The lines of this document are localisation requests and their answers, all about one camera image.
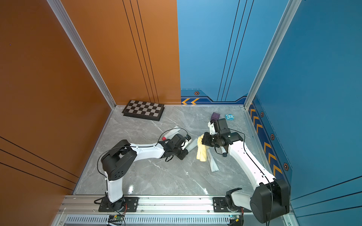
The right green circuit board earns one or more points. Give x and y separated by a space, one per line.
236 219

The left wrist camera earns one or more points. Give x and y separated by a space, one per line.
188 139

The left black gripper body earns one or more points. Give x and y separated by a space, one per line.
175 151

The purple cap toothpaste tube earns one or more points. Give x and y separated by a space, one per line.
212 162

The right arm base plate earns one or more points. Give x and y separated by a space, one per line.
227 205

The pink cap toothpaste tube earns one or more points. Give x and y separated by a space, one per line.
171 133

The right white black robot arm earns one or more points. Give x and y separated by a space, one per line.
271 196

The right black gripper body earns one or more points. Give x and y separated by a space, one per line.
211 140

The purple cube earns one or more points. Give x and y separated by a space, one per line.
215 116

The green circuit board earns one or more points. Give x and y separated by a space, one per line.
236 219
115 219

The aluminium front rail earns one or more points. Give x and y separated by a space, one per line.
146 204

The black cap toothpaste tube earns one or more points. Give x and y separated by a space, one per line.
224 152

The left green circuit board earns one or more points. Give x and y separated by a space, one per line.
115 219

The black white chessboard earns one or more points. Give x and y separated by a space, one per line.
144 110

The yellow microfibre cloth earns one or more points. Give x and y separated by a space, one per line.
202 150

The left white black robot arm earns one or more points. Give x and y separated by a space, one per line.
118 160

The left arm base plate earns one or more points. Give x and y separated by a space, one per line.
118 204

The green cap toothpaste tube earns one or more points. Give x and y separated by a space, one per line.
192 145

